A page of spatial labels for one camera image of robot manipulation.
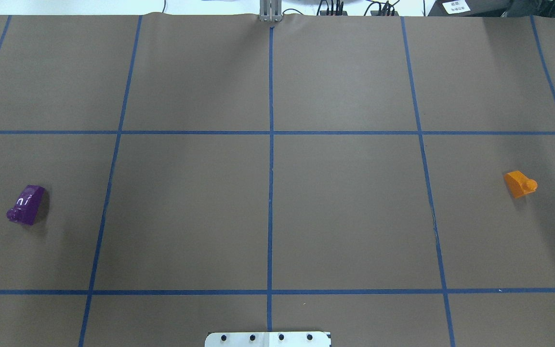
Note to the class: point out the purple trapezoid block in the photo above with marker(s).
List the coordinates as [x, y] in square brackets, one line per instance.
[26, 207]

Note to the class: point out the orange trapezoid block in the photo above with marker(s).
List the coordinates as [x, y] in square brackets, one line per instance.
[519, 184]

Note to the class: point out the black box with label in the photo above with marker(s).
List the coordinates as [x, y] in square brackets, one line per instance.
[469, 8]

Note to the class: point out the grey aluminium camera post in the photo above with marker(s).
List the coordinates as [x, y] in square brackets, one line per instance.
[270, 10]

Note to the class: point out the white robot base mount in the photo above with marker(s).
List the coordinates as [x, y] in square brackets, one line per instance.
[269, 339]

